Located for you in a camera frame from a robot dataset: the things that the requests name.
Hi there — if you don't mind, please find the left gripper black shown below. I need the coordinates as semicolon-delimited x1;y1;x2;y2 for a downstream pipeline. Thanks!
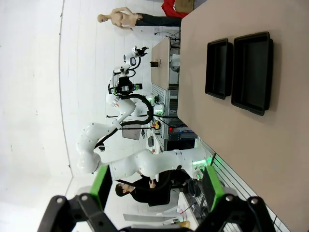
108;76;143;97

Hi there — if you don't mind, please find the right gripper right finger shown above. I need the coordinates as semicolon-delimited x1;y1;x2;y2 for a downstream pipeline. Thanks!
197;165;278;232

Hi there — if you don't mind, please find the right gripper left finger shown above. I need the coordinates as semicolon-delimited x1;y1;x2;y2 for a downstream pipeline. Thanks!
37;165;116;232

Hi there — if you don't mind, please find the black plastic ESD tray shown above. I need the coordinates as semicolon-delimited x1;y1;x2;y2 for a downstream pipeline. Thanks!
205;38;234;100
231;31;274;116

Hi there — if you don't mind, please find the white humanoid robot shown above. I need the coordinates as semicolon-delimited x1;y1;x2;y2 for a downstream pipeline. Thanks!
123;45;150;73

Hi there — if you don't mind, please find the brown topped table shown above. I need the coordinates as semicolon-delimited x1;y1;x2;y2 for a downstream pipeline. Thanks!
151;36;171;91

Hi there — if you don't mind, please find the beige mannequin with black trousers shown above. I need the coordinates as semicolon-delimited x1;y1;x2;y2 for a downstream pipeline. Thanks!
97;6;182;31

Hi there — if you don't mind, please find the black control unit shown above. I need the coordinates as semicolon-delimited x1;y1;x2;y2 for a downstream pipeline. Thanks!
167;125;197;151

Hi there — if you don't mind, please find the seated person in black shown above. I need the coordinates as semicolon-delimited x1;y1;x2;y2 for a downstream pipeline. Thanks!
115;169;193;207

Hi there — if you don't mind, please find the red cloth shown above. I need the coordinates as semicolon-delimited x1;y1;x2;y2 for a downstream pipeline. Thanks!
161;0;191;19

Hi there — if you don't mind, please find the brown cardboard box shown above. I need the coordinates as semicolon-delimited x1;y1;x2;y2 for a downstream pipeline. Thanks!
174;0;195;12

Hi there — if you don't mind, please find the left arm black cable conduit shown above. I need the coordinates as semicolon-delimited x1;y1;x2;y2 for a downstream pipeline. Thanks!
95;93;155;152

